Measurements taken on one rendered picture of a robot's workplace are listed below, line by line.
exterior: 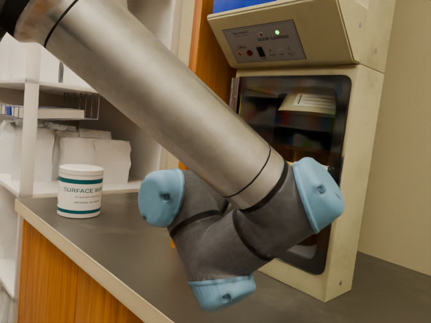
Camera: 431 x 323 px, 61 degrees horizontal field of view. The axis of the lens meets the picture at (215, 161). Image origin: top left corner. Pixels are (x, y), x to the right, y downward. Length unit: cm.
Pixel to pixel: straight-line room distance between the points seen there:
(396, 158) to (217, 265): 82
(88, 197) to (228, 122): 88
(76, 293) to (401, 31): 114
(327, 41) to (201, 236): 44
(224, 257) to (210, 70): 61
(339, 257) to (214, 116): 54
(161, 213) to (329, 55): 45
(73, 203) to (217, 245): 80
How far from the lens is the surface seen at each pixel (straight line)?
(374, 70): 82
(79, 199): 118
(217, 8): 88
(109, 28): 33
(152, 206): 48
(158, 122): 34
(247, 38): 84
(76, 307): 109
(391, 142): 118
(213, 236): 45
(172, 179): 48
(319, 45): 75
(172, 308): 71
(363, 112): 79
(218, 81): 97
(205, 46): 95
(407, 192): 117
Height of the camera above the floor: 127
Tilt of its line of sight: 6 degrees down
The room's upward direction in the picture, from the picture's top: 6 degrees clockwise
